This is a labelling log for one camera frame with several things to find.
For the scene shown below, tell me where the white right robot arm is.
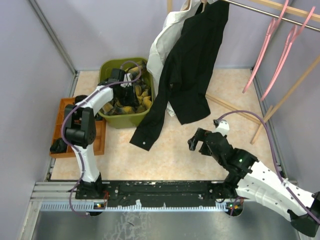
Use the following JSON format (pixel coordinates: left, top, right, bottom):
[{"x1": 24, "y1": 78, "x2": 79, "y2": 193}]
[{"x1": 188, "y1": 128, "x2": 320, "y2": 238}]

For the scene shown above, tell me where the black garment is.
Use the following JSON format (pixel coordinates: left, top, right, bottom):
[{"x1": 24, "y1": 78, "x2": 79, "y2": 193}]
[{"x1": 130, "y1": 0, "x2": 230, "y2": 151}]

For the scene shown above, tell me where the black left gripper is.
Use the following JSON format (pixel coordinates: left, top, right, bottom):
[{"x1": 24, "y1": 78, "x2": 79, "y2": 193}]
[{"x1": 117, "y1": 84, "x2": 141, "y2": 108}]

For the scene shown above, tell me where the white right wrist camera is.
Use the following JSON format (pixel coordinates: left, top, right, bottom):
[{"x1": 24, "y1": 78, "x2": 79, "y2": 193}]
[{"x1": 213, "y1": 119, "x2": 230, "y2": 136}]

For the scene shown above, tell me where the green plastic basket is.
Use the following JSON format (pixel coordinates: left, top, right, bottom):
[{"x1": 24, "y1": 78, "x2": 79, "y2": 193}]
[{"x1": 97, "y1": 57, "x2": 156, "y2": 129}]

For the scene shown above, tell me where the yellow plaid shirt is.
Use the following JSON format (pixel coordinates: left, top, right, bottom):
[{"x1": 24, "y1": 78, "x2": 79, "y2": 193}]
[{"x1": 100, "y1": 60, "x2": 152, "y2": 116}]

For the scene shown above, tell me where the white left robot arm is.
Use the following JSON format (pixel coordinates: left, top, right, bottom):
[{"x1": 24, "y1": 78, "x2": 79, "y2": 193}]
[{"x1": 61, "y1": 68, "x2": 134, "y2": 199}]

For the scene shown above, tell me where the metal hanging rod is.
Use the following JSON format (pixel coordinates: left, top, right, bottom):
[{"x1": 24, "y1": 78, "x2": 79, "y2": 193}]
[{"x1": 219, "y1": 0, "x2": 320, "y2": 34}]

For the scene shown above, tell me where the wooden rack frame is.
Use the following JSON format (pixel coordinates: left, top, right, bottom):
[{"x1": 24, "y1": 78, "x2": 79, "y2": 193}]
[{"x1": 166, "y1": 0, "x2": 320, "y2": 145}]

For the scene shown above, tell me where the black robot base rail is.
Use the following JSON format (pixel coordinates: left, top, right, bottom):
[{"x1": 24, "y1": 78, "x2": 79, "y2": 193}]
[{"x1": 75, "y1": 180, "x2": 237, "y2": 208}]

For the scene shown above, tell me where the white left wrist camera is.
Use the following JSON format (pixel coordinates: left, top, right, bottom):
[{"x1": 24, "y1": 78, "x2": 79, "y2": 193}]
[{"x1": 120, "y1": 81, "x2": 132, "y2": 88}]

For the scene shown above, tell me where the cream white hanging garment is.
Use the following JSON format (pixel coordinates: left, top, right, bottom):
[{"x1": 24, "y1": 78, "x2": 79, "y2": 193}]
[{"x1": 145, "y1": 0, "x2": 201, "y2": 117}]

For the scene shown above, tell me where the black rolled belt front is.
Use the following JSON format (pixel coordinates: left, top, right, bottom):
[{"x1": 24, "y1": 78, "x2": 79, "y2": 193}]
[{"x1": 49, "y1": 137, "x2": 68, "y2": 154}]

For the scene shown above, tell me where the pink hanger with plaid shirt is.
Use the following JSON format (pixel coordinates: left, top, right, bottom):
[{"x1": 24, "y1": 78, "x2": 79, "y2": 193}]
[{"x1": 242, "y1": 0, "x2": 289, "y2": 94}]

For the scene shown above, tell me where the pink plastic hanger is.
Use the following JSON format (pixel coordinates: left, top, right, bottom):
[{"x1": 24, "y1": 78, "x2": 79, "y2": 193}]
[{"x1": 260, "y1": 6, "x2": 316, "y2": 102}]

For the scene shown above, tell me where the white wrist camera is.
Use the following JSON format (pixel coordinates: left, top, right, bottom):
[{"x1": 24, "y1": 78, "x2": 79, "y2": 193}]
[
  {"x1": 120, "y1": 81, "x2": 132, "y2": 88},
  {"x1": 213, "y1": 119, "x2": 230, "y2": 136}
]

